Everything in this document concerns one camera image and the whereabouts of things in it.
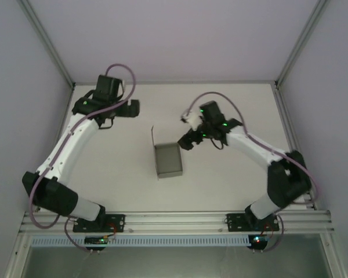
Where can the grey paper box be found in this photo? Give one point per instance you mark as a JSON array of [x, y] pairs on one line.
[[168, 160]]

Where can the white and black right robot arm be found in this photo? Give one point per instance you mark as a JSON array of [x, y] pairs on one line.
[[249, 144]]

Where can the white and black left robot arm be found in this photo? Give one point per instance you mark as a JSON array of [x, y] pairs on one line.
[[66, 150]]

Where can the right circuit board with LEDs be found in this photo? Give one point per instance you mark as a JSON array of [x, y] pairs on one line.
[[258, 240]]

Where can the circuit board with leds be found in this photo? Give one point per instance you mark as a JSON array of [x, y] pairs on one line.
[[258, 240], [95, 240]]

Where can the left circuit board with LEDs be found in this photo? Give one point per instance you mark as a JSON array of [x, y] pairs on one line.
[[95, 240]]

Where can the aluminium table side rail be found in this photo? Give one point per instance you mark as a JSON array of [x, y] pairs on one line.
[[287, 121]]

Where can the aluminium frame post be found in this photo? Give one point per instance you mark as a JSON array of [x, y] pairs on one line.
[[301, 43], [46, 43]]

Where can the aluminium mounting rail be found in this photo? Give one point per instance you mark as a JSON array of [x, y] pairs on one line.
[[174, 221]]

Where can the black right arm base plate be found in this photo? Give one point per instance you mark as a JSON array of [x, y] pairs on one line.
[[235, 222]]

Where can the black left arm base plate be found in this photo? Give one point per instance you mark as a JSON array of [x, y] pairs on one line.
[[116, 223]]

